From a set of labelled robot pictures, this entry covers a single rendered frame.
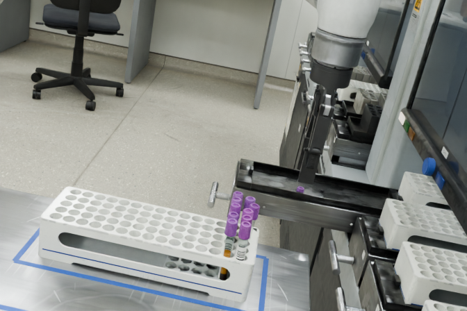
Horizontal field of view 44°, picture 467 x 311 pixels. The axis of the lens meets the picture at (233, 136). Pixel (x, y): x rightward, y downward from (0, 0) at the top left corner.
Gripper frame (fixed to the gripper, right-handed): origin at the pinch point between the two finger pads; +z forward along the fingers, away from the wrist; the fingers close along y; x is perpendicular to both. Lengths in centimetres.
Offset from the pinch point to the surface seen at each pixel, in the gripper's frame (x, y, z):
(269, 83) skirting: -5, 354, 85
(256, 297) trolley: 7.9, -37.5, 6.0
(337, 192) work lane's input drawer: -8.3, 5.3, 7.7
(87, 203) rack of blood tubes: 34.2, -31.9, -0.2
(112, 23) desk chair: 101, 238, 35
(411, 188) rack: -21.6, 1.7, 2.0
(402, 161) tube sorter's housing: -21.4, 11.9, 0.5
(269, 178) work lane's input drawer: 6.1, 5.8, 7.7
